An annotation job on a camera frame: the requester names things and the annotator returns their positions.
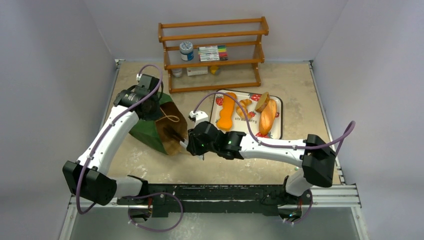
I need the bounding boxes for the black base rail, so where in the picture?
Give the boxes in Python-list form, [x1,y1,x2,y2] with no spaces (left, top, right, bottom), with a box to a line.
[117,183,312,219]

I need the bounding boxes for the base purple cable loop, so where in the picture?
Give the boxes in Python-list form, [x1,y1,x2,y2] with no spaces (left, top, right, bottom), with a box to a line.
[127,191,184,233]

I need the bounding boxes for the fake croissant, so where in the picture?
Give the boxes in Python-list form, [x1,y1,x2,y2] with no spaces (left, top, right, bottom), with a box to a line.
[236,99,252,120]

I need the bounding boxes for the strawberry print white tray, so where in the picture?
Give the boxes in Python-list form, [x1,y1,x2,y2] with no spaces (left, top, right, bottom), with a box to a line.
[209,89,283,139]

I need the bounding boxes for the green brown paper bag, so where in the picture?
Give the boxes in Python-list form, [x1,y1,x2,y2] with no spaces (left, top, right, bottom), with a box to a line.
[129,93,188,156]

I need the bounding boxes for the coloured marker set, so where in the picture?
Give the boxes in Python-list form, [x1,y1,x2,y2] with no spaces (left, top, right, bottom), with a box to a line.
[197,45,229,62]

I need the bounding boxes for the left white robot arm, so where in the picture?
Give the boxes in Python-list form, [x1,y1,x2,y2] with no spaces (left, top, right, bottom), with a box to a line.
[62,73,163,206]

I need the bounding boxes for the fake bread slice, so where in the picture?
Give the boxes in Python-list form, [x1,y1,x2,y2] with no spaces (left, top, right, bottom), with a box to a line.
[255,92,270,113]

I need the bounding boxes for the metal tongs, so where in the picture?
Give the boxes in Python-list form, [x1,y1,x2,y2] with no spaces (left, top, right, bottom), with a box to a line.
[170,131,189,149]

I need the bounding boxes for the fake baguette loaf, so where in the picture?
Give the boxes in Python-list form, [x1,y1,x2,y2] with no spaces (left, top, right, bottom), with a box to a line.
[258,99,278,136]

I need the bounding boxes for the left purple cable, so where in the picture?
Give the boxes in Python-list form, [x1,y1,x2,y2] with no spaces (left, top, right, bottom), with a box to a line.
[75,64,165,216]

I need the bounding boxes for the yellow small cube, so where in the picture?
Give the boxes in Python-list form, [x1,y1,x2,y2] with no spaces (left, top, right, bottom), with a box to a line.
[209,65,220,75]

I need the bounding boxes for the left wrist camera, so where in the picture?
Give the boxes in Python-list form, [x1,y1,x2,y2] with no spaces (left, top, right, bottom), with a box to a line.
[136,73,143,83]

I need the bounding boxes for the orange fake bread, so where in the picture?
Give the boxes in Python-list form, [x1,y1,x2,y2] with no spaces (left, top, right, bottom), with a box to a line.
[216,92,237,132]

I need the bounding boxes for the blue white jar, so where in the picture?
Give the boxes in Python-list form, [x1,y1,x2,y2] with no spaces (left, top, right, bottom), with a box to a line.
[179,41,194,62]

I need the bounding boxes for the wooden shelf rack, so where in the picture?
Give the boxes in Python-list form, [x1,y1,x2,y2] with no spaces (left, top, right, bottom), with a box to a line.
[158,16,269,94]

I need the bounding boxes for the white small box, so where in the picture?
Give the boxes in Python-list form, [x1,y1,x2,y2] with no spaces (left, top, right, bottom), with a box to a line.
[186,66,208,77]

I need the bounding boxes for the small jar lower shelf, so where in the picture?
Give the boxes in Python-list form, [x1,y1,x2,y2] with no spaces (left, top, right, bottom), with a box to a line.
[171,68,183,78]

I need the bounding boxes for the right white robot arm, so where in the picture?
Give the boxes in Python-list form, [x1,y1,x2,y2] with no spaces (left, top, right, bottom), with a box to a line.
[180,121,336,204]

